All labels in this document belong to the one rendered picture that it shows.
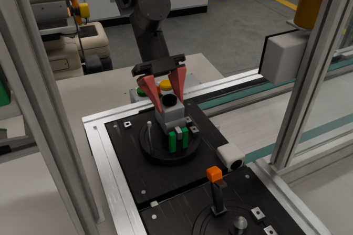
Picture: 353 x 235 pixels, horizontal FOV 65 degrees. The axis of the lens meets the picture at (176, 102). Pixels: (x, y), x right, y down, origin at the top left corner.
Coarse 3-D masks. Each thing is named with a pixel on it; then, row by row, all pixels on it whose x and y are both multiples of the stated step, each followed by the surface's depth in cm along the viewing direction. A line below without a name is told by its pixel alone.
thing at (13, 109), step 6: (12, 96) 20; (12, 102) 20; (0, 108) 20; (6, 108) 20; (12, 108) 20; (18, 108) 20; (0, 114) 20; (6, 114) 20; (12, 114) 20; (18, 114) 20; (0, 120) 20
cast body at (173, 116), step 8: (168, 96) 56; (168, 104) 54; (176, 104) 55; (160, 112) 56; (168, 112) 54; (176, 112) 55; (160, 120) 58; (168, 120) 55; (176, 120) 56; (184, 120) 56; (168, 128) 56; (176, 128) 56; (176, 136) 56
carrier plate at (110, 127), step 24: (120, 120) 69; (144, 120) 69; (192, 120) 69; (120, 144) 62; (216, 144) 62; (144, 168) 57; (168, 168) 57; (192, 168) 57; (144, 192) 53; (168, 192) 53
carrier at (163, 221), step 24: (192, 192) 53; (240, 192) 53; (264, 192) 53; (144, 216) 49; (168, 216) 49; (192, 216) 49; (216, 216) 46; (240, 216) 41; (264, 216) 45; (288, 216) 49
